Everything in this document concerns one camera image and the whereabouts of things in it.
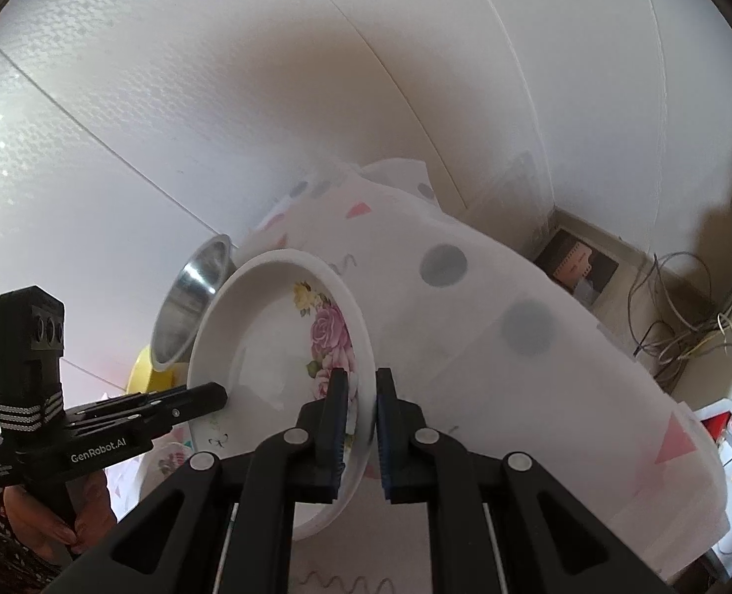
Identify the yellow bowl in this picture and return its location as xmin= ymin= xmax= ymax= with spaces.
xmin=124 ymin=346 xmax=190 ymax=395

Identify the stainless steel bowl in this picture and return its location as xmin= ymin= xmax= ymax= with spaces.
xmin=151 ymin=234 xmax=237 ymax=372

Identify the white floral bowl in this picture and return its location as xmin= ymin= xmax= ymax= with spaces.
xmin=186 ymin=249 xmax=377 ymax=542

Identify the white dotted tablecloth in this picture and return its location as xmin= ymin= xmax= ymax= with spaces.
xmin=103 ymin=157 xmax=732 ymax=594

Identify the grey cable tangle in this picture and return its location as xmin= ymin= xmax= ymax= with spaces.
xmin=626 ymin=251 xmax=732 ymax=398

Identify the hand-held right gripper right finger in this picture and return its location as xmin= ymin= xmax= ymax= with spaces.
xmin=373 ymin=368 xmax=682 ymax=594

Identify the person's left hand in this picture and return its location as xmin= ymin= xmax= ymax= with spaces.
xmin=3 ymin=469 xmax=118 ymax=556

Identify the white storage box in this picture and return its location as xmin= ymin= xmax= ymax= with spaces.
xmin=691 ymin=395 xmax=732 ymax=578

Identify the white floral plate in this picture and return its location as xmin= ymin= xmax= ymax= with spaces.
xmin=109 ymin=436 xmax=219 ymax=511

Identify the dark cardboard box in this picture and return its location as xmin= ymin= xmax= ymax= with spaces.
xmin=534 ymin=228 xmax=620 ymax=296

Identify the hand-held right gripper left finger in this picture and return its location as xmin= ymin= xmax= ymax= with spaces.
xmin=44 ymin=369 xmax=367 ymax=594

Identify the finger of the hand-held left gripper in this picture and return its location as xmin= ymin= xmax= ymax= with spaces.
xmin=65 ymin=382 xmax=228 ymax=443

